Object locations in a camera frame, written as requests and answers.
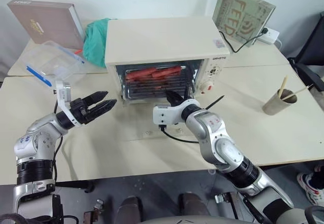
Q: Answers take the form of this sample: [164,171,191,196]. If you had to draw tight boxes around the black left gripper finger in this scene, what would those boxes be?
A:
[91,98,118,117]
[83,90,109,106]

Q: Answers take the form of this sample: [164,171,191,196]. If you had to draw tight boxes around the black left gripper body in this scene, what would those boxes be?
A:
[69,97,99,125]

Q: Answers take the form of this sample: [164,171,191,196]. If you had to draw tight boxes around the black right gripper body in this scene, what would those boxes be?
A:
[174,96,188,107]

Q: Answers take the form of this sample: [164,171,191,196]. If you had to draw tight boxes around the red sausage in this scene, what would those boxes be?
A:
[151,69,178,79]
[126,68,156,81]

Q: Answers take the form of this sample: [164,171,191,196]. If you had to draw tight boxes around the glass toaster oven door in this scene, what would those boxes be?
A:
[114,58,205,103]

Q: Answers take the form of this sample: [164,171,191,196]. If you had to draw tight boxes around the cream oven timer knob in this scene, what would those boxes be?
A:
[201,80,215,93]

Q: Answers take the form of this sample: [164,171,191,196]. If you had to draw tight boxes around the cream toaster oven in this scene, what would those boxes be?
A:
[104,16,231,106]

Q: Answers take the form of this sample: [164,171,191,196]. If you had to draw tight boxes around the green cloth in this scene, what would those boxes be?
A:
[83,17,118,69]

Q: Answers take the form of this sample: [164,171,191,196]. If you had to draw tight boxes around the clear plastic container blue clips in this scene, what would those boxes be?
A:
[20,40,86,88]

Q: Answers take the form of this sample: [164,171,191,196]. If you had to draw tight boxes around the black table caster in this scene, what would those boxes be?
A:
[214,193,230,205]
[82,180,95,194]

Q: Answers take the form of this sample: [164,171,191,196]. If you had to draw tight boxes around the brown hardcover book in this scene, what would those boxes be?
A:
[6,0,86,51]

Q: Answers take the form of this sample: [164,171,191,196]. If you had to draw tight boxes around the brown paper cup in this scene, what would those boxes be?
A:
[262,88,298,117]

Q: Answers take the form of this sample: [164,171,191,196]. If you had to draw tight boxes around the wooden chopstick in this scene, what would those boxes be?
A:
[281,86,310,101]
[278,75,289,99]

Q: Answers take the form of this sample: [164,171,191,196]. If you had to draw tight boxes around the grey-green FEED book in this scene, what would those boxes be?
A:
[212,0,277,48]

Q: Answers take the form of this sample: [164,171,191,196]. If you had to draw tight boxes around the white power strip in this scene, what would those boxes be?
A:
[256,26,281,45]

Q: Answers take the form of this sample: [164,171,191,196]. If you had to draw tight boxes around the grey robot torso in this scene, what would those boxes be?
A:
[139,214,235,224]

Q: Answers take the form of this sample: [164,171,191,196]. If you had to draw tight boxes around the black office chair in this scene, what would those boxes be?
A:
[288,12,324,92]

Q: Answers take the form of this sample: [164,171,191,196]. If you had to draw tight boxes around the white and red sneaker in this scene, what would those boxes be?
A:
[296,165,324,205]

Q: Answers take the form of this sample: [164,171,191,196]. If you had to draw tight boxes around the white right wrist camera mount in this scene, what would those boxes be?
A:
[152,98,201,127]

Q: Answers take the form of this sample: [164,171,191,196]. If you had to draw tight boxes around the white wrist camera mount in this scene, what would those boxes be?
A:
[55,80,83,128]
[152,98,201,127]

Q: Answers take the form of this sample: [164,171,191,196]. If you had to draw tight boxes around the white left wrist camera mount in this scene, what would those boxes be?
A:
[55,80,83,128]

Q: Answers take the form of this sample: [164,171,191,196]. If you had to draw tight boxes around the wire sausage tray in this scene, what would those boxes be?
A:
[123,67,190,100]

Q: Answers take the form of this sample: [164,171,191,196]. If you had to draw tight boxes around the thin black cable tie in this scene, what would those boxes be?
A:
[204,95,225,111]

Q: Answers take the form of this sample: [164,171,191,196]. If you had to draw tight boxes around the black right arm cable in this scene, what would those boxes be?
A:
[158,124,201,144]

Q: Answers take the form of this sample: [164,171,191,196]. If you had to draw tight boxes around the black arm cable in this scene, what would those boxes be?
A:
[52,99,64,184]
[158,124,201,144]

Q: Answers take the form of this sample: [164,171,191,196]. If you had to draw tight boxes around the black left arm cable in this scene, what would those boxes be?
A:
[52,99,64,184]

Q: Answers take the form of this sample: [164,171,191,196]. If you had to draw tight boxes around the black oven power cable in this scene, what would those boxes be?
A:
[218,27,269,54]

